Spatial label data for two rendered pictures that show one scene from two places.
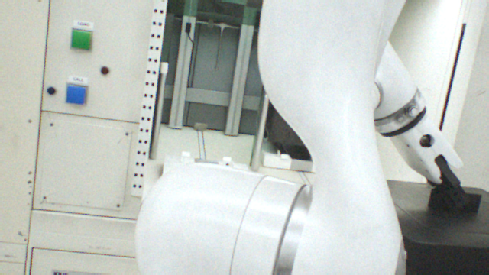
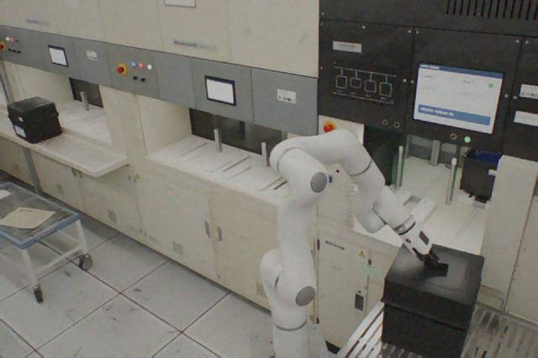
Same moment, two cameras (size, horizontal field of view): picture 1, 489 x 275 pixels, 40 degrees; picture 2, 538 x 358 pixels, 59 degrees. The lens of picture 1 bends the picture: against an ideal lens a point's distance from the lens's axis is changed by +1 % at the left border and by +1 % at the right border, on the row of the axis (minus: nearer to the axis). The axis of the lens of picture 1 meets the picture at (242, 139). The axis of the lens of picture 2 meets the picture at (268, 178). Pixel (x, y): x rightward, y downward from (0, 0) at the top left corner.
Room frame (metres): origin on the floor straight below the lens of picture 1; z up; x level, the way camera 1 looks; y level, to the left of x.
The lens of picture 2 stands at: (-0.32, -0.88, 2.13)
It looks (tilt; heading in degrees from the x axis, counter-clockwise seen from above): 28 degrees down; 46
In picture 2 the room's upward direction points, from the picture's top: 3 degrees counter-clockwise
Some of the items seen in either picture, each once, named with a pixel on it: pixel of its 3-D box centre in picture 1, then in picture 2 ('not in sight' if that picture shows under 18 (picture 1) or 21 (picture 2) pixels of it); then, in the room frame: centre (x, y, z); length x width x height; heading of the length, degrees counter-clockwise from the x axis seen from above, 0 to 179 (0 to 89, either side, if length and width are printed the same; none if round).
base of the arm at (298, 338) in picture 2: not in sight; (289, 337); (0.55, -0.04, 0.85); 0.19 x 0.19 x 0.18
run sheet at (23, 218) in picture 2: not in sight; (26, 217); (0.38, 2.24, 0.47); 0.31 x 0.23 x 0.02; 119
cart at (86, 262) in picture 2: not in sight; (26, 234); (0.39, 2.42, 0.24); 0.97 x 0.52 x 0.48; 100
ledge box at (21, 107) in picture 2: not in sight; (34, 119); (0.76, 2.75, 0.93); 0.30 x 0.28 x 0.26; 94
